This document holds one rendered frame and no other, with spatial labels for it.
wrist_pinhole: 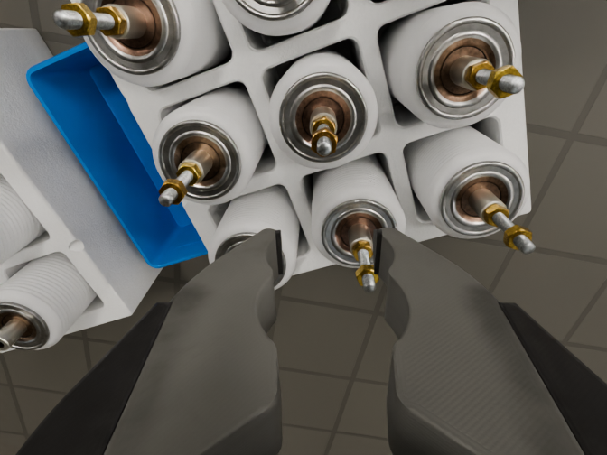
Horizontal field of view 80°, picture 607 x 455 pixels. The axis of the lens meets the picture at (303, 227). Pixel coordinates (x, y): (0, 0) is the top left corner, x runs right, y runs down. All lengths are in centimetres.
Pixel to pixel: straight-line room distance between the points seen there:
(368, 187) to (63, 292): 40
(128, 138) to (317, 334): 52
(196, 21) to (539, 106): 50
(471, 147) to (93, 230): 48
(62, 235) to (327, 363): 58
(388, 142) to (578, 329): 65
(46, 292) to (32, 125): 21
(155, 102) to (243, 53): 11
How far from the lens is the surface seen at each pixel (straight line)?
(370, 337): 81
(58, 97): 59
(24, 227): 56
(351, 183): 36
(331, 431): 106
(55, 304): 55
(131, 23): 32
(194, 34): 34
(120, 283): 59
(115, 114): 66
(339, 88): 32
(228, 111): 36
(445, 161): 37
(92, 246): 57
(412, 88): 33
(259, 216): 38
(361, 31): 39
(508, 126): 45
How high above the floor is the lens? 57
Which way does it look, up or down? 62 degrees down
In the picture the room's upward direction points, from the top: 176 degrees counter-clockwise
